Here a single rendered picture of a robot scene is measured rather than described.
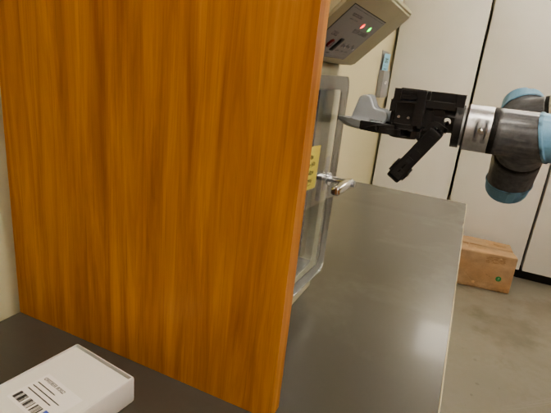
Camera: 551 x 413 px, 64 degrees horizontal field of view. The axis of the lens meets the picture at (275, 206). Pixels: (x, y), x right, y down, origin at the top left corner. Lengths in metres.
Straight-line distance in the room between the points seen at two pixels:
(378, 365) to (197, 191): 0.43
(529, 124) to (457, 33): 2.91
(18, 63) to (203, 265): 0.40
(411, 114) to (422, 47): 2.90
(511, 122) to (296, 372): 0.51
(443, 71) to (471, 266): 1.45
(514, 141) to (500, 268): 2.78
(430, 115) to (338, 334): 0.42
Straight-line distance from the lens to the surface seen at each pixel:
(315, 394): 0.71
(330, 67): 0.84
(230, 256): 0.57
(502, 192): 0.88
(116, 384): 0.66
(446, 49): 3.66
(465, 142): 0.78
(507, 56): 3.65
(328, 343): 0.82
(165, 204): 0.60
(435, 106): 0.79
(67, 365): 0.70
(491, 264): 3.50
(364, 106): 0.81
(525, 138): 0.78
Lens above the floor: 1.40
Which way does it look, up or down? 18 degrees down
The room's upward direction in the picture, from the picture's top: 6 degrees clockwise
